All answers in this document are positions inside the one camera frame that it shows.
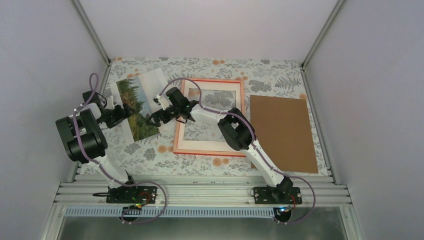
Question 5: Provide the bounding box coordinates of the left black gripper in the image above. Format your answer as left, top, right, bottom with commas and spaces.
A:
97, 103, 137, 129

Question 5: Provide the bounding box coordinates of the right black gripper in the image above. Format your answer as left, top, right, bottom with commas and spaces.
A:
146, 106, 180, 128

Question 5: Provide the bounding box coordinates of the landscape photo print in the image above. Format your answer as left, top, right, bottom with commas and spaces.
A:
109, 68, 168, 144

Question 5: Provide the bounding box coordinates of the white mat board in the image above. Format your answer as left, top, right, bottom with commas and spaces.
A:
176, 80, 243, 153

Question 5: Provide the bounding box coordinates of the red picture frame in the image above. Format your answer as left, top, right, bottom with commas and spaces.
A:
172, 78, 247, 158

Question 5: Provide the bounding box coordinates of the brown backing board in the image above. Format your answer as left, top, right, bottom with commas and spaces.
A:
250, 95, 319, 174

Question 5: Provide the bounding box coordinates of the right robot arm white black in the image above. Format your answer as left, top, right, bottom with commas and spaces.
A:
146, 87, 294, 204

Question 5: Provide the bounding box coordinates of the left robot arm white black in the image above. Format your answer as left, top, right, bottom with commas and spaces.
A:
55, 91, 140, 203

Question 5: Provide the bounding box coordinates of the floral patterned table cloth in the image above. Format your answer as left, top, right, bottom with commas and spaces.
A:
104, 57, 308, 176

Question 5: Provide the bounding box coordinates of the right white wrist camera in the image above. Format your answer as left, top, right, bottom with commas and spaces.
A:
153, 94, 170, 110

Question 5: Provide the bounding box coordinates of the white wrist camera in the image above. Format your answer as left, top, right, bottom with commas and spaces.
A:
104, 95, 116, 110
153, 94, 170, 110

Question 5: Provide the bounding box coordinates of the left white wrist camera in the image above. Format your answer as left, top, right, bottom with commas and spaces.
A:
104, 95, 116, 110

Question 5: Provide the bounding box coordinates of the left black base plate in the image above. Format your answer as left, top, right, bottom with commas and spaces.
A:
106, 186, 158, 204

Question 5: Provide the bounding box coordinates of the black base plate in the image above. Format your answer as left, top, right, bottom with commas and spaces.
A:
249, 186, 303, 205
106, 186, 158, 204

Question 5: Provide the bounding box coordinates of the aluminium rail base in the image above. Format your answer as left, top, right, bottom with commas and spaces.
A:
53, 174, 352, 207

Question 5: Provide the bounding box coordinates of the grey slotted cable duct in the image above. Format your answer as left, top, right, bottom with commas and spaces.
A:
63, 206, 275, 219

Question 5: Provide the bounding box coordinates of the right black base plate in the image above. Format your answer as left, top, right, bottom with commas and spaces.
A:
249, 186, 303, 205

